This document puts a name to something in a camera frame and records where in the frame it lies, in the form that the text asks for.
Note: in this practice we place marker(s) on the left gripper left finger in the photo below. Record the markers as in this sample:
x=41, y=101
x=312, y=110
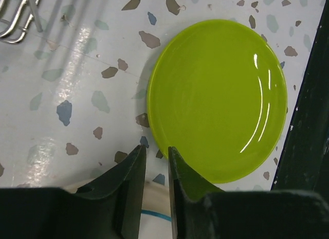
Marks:
x=107, y=207

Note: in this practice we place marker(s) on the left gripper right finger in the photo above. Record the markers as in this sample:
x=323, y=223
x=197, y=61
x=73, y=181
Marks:
x=199, y=209

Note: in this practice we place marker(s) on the beige plate underneath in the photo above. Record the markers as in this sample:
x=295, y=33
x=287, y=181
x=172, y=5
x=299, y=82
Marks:
x=154, y=198

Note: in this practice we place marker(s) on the lime green plate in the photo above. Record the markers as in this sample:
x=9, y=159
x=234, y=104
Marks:
x=217, y=93

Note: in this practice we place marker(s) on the wire dish rack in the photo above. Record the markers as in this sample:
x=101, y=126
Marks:
x=16, y=18

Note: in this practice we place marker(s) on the watermelon pattern white plate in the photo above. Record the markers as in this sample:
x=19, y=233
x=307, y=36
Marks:
x=154, y=225

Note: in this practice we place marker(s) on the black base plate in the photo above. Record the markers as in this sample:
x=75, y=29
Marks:
x=303, y=164

